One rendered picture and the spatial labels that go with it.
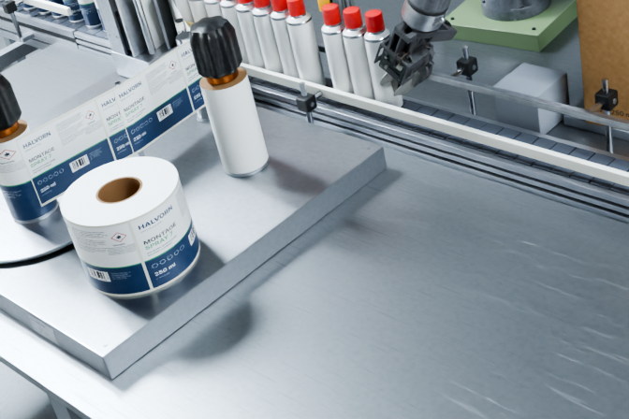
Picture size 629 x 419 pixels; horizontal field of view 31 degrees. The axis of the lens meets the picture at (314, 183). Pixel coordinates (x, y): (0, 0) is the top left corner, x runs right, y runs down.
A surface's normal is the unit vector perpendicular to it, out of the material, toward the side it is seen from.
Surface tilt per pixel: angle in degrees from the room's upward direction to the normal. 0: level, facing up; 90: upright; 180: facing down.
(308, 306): 0
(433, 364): 0
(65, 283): 0
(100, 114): 90
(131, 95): 90
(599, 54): 90
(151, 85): 90
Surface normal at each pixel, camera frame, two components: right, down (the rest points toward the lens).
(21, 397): -0.19, -0.82
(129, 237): 0.24, 0.49
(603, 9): -0.59, 0.53
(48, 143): 0.63, 0.31
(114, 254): -0.15, 0.56
